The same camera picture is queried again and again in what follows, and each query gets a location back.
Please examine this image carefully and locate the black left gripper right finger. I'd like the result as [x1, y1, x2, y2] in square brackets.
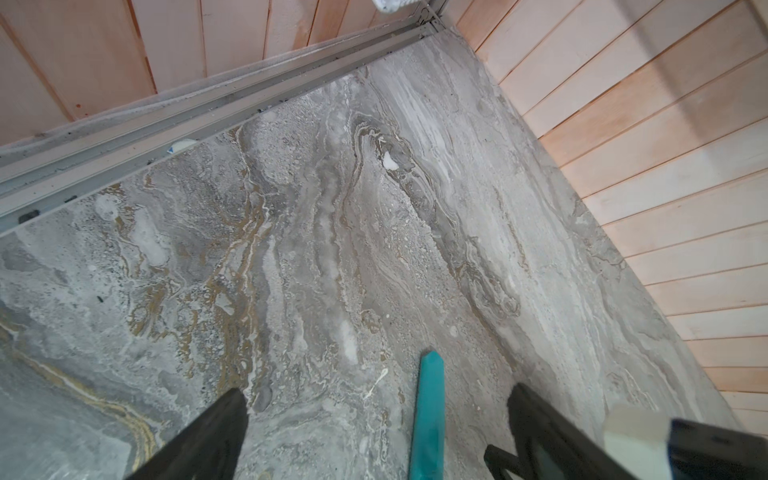
[507, 383, 633, 480]

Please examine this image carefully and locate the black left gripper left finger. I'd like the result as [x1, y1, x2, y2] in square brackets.
[130, 388, 248, 479]

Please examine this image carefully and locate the aluminium left wall rail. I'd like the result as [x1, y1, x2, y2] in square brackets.
[1, 1, 442, 233]

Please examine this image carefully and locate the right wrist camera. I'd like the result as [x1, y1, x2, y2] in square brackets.
[603, 405, 767, 479]

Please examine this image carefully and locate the teal tool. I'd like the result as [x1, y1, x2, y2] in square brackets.
[408, 351, 445, 480]

